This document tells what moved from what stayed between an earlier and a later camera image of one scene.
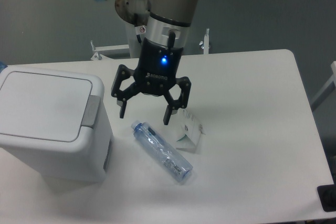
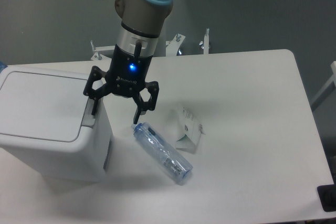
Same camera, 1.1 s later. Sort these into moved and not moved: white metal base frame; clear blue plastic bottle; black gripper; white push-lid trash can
Moved: black gripper
Not moved: white push-lid trash can; clear blue plastic bottle; white metal base frame
